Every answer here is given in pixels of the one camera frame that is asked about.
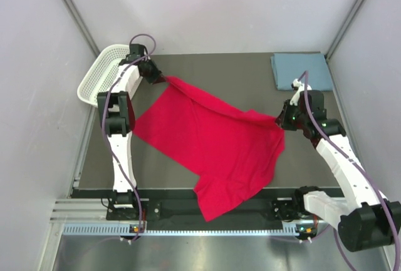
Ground red t shirt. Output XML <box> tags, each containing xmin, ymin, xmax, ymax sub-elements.
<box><xmin>134</xmin><ymin>76</ymin><xmax>285</xmax><ymax>222</ymax></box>

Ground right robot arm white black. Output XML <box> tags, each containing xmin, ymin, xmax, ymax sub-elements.
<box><xmin>276</xmin><ymin>87</ymin><xmax>400</xmax><ymax>252</ymax></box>

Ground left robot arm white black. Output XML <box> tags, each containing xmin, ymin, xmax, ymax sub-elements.
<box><xmin>96</xmin><ymin>44</ymin><xmax>166</xmax><ymax>219</ymax></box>

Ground white perforated plastic basket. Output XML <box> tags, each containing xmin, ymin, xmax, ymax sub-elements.
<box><xmin>76</xmin><ymin>44</ymin><xmax>129</xmax><ymax>108</ymax></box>

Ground folded blue t shirt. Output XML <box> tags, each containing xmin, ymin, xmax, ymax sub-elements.
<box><xmin>271</xmin><ymin>53</ymin><xmax>333</xmax><ymax>91</ymax></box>

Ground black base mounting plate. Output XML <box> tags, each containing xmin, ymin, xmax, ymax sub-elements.
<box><xmin>105</xmin><ymin>188</ymin><xmax>331</xmax><ymax>222</ymax></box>

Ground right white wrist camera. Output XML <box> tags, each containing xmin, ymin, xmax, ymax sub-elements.
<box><xmin>289</xmin><ymin>79</ymin><xmax>312</xmax><ymax>106</ymax></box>

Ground left aluminium corner post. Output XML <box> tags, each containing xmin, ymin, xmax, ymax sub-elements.
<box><xmin>62</xmin><ymin>0</ymin><xmax>100</xmax><ymax>56</ymax></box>

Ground aluminium corner post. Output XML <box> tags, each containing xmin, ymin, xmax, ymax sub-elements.
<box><xmin>62</xmin><ymin>0</ymin><xmax>100</xmax><ymax>56</ymax></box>
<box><xmin>325</xmin><ymin>0</ymin><xmax>367</xmax><ymax>63</ymax></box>

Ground grey slotted cable duct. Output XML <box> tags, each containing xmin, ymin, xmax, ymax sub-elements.
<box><xmin>63</xmin><ymin>223</ymin><xmax>317</xmax><ymax>237</ymax></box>

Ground right aluminium corner post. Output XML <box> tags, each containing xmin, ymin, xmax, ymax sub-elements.
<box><xmin>325</xmin><ymin>0</ymin><xmax>367</xmax><ymax>63</ymax></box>

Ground aluminium frame rail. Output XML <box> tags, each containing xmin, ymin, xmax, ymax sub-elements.
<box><xmin>49</xmin><ymin>197</ymin><xmax>392</xmax><ymax>223</ymax></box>

